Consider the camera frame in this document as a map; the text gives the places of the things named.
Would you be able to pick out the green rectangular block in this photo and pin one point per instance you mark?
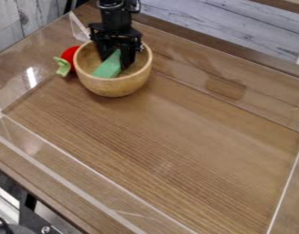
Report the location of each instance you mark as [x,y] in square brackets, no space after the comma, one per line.
[109,68]

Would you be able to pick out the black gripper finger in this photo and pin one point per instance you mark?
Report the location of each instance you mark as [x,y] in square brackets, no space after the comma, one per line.
[127,56]
[104,47]

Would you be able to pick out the black table leg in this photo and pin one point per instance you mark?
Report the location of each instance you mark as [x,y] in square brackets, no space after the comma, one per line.
[29,202]

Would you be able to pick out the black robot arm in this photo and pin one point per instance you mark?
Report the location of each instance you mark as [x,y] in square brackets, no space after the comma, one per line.
[116,14]

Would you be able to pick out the clear acrylic corner bracket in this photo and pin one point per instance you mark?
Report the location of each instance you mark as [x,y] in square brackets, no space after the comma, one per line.
[80,31]

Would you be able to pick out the light wooden bowl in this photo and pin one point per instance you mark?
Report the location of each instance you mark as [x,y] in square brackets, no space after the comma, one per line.
[129,80]

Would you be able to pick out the red toy strawberry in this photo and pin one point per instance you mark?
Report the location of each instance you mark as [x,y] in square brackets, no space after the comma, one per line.
[65,61]

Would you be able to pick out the clear acrylic tray wall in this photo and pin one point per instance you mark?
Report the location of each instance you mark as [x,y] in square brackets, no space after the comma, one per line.
[95,204]

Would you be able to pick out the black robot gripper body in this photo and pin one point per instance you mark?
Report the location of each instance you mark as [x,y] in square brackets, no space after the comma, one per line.
[107,39]

